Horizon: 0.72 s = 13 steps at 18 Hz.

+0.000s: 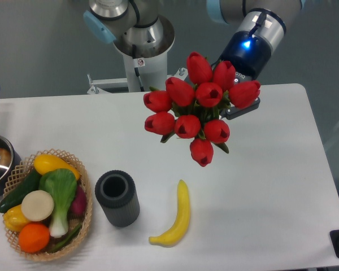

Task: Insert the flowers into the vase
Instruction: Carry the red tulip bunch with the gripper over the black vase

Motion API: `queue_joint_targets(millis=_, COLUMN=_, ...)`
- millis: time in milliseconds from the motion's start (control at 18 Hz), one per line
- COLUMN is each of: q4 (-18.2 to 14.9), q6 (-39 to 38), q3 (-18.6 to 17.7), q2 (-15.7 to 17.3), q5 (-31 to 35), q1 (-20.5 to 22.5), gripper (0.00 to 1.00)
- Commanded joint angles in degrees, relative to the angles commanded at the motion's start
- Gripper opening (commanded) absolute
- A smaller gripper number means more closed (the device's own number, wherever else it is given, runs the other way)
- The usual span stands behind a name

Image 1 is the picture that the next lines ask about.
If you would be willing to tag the woven wicker basket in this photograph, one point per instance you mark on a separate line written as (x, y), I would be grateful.
(19, 174)

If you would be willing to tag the yellow banana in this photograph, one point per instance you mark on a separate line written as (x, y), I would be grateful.
(177, 231)

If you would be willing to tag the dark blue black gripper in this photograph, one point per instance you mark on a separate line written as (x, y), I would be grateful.
(250, 49)

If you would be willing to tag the purple sweet potato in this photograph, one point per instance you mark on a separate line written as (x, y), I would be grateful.
(78, 205)

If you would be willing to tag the yellow squash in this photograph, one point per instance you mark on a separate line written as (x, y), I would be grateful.
(45, 163)

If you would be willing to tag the yellow bell pepper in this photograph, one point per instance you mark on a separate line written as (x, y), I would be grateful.
(14, 219)

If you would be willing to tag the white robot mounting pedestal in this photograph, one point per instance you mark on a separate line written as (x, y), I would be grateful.
(140, 75)

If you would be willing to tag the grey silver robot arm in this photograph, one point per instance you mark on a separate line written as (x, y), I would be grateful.
(144, 37)

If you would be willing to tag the orange fruit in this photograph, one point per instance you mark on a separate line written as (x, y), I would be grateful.
(34, 237)

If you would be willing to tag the dark green cucumber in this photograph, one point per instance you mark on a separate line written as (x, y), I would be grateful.
(15, 197)

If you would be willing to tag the green bok choy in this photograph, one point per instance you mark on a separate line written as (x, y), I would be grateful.
(61, 184)

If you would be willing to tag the green bean pod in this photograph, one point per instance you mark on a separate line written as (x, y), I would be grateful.
(71, 235)

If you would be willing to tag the dark grey ribbed vase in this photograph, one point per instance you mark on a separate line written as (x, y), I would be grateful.
(117, 195)

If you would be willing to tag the red tulip bouquet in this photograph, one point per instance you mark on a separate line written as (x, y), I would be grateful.
(191, 110)

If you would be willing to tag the beige round radish slice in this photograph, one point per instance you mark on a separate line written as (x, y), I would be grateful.
(37, 205)

